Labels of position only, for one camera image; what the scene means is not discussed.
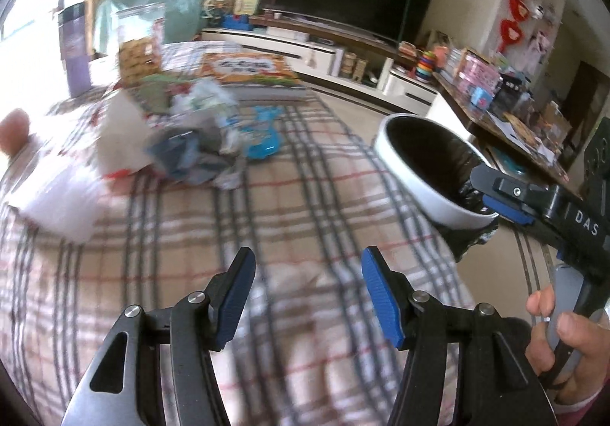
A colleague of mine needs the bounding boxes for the paper ball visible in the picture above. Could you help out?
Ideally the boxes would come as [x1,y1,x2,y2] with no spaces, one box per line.
[169,78,241,155]
[148,128,234,189]

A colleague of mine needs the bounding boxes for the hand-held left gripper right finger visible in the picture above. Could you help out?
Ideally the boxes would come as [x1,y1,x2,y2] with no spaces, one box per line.
[361,245,558,426]

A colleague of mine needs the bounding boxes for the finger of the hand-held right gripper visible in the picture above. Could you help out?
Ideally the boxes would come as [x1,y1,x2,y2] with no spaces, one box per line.
[469,164,556,225]

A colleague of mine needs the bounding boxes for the plaid blanket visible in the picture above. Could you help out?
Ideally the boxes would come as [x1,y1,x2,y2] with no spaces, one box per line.
[0,42,470,426]

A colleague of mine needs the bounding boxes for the dark wooden door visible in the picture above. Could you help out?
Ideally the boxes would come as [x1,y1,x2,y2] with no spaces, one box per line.
[557,61,610,170]

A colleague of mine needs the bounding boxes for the pink toy box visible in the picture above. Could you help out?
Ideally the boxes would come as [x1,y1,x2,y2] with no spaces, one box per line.
[453,49,501,93]

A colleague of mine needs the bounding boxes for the cardboard box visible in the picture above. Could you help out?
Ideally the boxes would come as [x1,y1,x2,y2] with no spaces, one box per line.
[543,102,573,136]

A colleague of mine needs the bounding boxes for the person's right hand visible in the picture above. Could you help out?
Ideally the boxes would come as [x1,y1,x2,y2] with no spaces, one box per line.
[524,285,610,405]

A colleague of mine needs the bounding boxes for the rainbow stacking rings toy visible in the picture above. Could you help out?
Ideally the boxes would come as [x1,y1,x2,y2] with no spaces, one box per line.
[414,50,437,81]

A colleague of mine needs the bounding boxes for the purple box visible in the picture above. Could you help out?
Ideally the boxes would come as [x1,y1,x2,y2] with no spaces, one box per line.
[57,2,92,98]

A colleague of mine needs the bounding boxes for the pink rounded object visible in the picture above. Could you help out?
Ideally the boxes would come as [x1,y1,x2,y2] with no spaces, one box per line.
[0,109,32,155]

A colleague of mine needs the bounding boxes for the red heart hanging decoration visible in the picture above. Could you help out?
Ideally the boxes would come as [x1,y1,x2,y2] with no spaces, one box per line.
[498,0,541,53]

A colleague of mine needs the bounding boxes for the blue toothbrush packet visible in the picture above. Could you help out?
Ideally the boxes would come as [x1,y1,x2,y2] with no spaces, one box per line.
[245,106,282,161]

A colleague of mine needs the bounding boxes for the orange children's book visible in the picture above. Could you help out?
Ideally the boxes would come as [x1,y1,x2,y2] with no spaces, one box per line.
[199,52,308,100]

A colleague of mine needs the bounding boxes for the pink hanging clothes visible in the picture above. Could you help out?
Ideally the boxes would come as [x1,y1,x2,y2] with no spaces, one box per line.
[522,28,556,69]

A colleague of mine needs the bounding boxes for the white trash bin black liner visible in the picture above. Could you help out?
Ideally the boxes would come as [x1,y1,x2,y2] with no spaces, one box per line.
[373,113,499,262]

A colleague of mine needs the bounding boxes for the white TV cabinet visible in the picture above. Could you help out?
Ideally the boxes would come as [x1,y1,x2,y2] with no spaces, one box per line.
[200,15,439,112]

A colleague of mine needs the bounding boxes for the popcorn snack jar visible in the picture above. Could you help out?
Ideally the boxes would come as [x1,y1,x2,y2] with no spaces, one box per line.
[111,3,167,84]

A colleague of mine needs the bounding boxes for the white plastic sheet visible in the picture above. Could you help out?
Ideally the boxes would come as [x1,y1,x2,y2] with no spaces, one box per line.
[10,164,108,243]

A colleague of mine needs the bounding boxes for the toy ferris wheel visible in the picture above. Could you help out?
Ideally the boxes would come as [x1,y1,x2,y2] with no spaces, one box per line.
[200,0,233,29]

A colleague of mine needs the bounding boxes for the teal cloth cover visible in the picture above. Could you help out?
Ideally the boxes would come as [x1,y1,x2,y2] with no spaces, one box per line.
[93,0,209,55]

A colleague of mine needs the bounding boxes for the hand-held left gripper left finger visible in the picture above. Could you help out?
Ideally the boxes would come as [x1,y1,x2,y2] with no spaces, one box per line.
[62,246,258,426]

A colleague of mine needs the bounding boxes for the marble-top side cabinet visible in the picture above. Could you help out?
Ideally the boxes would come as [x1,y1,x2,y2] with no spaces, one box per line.
[429,74,582,198]

